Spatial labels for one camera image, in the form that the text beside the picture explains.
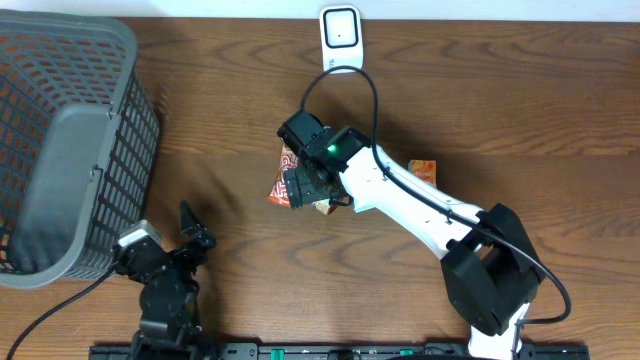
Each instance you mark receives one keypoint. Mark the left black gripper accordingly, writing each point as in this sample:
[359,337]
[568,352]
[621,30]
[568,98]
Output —
[201,236]

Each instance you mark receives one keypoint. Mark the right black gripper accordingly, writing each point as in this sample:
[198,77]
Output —
[298,181]

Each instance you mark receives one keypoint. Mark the red Top snack bag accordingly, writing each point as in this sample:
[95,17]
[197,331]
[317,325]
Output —
[279,196]

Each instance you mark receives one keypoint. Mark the small orange snack packet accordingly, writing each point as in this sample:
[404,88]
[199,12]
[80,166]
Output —
[425,170]

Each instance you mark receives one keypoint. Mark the teal wet wipes pack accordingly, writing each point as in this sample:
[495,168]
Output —
[361,205]

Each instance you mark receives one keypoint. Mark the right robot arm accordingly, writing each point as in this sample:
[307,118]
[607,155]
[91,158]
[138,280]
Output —
[490,268]

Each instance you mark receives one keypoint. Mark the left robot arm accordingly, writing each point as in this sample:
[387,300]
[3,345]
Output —
[170,325]

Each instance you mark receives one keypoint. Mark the white barcode scanner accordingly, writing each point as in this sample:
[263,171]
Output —
[341,38]

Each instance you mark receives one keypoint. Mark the grey plastic shopping basket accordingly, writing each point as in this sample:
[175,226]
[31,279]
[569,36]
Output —
[79,139]

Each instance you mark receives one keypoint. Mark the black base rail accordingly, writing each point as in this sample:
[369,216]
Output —
[252,351]

